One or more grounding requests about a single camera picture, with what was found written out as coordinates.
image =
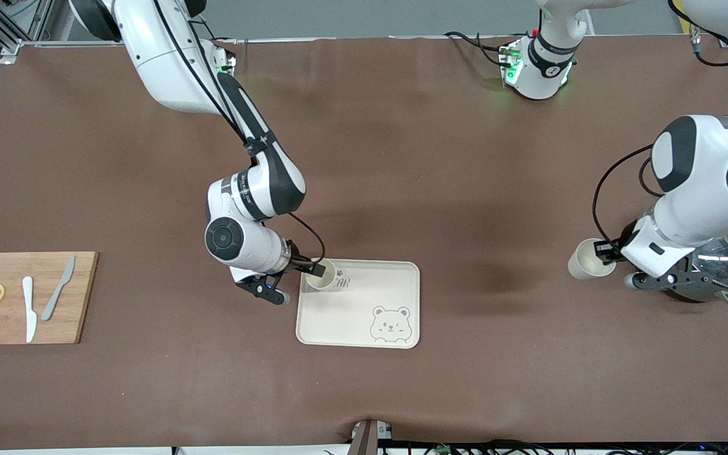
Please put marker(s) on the white plastic cup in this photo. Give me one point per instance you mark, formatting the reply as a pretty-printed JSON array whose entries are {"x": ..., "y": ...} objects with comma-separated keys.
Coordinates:
[
  {"x": 582, "y": 265},
  {"x": 329, "y": 282}
]

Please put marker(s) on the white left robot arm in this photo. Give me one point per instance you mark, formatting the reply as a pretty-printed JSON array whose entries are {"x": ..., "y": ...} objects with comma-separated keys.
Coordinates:
[{"x": 705, "y": 158}]

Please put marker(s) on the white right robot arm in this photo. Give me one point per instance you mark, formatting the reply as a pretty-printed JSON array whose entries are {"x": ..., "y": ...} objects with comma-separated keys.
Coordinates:
[{"x": 168, "y": 57}]

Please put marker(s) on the cream bear print tray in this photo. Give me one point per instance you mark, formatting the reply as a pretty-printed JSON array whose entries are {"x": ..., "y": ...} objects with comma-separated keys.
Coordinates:
[{"x": 351, "y": 316}]

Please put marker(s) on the brown table cover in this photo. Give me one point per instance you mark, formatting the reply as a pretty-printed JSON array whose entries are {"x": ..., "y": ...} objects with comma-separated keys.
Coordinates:
[{"x": 402, "y": 158}]

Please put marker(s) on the bamboo cutting board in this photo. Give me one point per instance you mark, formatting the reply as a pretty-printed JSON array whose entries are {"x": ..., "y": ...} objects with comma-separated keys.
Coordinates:
[{"x": 79, "y": 316}]

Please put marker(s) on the grey plastic knife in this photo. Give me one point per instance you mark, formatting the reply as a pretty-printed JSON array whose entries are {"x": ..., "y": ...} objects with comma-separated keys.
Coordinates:
[{"x": 54, "y": 303}]

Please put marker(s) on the white plastic knife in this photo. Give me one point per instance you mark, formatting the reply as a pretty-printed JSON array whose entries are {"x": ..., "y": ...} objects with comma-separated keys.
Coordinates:
[{"x": 29, "y": 316}]

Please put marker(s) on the metal table edge bracket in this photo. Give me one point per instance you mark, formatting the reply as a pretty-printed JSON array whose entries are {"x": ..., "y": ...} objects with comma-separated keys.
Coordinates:
[{"x": 367, "y": 439}]

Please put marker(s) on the aluminium frame rail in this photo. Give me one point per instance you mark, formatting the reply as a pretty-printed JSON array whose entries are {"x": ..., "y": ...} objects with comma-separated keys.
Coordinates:
[{"x": 9, "y": 50}]

